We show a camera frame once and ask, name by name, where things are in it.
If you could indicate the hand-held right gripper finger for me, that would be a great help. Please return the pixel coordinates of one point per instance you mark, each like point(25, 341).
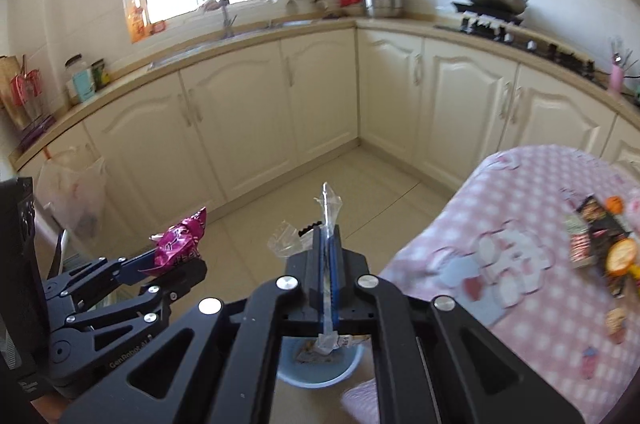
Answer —
point(322, 271)
point(334, 274)

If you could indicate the blue plastic basin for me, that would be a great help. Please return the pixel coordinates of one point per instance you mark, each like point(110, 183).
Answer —
point(320, 378)

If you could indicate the clear plastic wrapper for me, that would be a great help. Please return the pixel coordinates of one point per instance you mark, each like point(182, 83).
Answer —
point(327, 209)

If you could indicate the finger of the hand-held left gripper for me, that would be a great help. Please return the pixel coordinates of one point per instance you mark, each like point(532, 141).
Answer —
point(185, 271)
point(125, 268)

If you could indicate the steel sink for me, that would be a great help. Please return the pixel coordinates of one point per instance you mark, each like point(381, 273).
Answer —
point(235, 38)

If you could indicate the pink checked tablecloth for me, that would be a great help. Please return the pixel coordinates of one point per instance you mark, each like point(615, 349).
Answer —
point(525, 214)

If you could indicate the pink snack wrapper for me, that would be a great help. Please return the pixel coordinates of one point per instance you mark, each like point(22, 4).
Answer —
point(177, 241)

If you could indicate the red striped wrapper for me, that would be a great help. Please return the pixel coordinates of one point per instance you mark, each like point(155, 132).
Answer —
point(580, 244)

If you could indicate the hanging white plastic bag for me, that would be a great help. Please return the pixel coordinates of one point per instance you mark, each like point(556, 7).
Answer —
point(70, 194)

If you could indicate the green jar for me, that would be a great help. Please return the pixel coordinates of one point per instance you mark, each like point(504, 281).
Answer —
point(101, 74)

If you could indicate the cream kitchen base cabinets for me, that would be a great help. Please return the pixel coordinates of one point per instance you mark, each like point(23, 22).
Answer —
point(250, 104)

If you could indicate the teal box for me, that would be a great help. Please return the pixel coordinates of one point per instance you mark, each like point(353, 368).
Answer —
point(84, 85)

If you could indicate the orange package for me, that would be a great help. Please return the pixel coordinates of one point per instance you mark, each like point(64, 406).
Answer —
point(137, 24)

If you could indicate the large orange peel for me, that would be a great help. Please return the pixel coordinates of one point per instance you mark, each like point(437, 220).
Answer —
point(621, 257)

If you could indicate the small orange box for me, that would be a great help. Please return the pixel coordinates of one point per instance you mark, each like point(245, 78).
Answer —
point(156, 28)

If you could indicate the dark snack wrapper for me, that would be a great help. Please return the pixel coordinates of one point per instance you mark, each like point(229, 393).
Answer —
point(602, 224)

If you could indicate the black gas stove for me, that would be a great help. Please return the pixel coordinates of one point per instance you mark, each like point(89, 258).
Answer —
point(505, 32)

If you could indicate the white paper scrap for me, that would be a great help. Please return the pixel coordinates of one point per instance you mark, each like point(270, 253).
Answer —
point(306, 355)

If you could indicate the glass jar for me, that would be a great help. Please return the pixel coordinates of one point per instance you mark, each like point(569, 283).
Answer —
point(75, 65)

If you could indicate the pink utensil holder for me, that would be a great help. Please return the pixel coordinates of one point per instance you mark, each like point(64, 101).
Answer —
point(616, 77)

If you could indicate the red mesh bag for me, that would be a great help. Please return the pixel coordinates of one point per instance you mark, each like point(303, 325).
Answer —
point(27, 87)

